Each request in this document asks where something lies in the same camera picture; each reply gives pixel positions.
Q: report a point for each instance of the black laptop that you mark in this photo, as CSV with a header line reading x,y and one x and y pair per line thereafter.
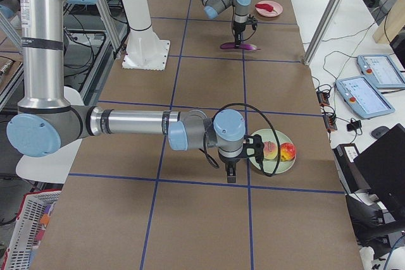
x,y
382,166

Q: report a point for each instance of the black computer mouse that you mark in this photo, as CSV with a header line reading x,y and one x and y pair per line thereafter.
x,y
380,131

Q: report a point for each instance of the yellow pink peach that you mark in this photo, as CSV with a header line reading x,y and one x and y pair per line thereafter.
x,y
270,150

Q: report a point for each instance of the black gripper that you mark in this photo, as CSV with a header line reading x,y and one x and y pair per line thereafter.
x,y
238,30
231,161

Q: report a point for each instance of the aluminium frame post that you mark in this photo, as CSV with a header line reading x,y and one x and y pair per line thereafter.
x,y
321,30

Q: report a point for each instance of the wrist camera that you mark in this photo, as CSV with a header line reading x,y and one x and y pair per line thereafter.
x,y
252,21
253,146

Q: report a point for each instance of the far teach pendant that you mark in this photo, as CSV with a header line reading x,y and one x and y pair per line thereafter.
x,y
381,71

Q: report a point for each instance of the white chair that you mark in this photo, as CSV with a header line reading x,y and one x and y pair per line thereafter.
x,y
55,167

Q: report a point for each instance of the near teach pendant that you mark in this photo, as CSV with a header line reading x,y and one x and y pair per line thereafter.
x,y
363,97

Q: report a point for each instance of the white plastic basket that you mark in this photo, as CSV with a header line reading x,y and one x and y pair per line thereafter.
x,y
29,228

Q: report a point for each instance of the white camera stand base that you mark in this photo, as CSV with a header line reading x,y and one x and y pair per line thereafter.
x,y
144,50

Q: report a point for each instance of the purple eggplant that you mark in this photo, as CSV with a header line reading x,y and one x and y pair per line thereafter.
x,y
231,46

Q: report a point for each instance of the pink plate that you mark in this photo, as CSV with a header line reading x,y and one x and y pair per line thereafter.
x,y
278,7

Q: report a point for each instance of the red chili pepper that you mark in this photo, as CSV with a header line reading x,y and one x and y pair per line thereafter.
x,y
265,9

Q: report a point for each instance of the teach pendant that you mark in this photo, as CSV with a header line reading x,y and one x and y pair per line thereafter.
x,y
363,97
381,71

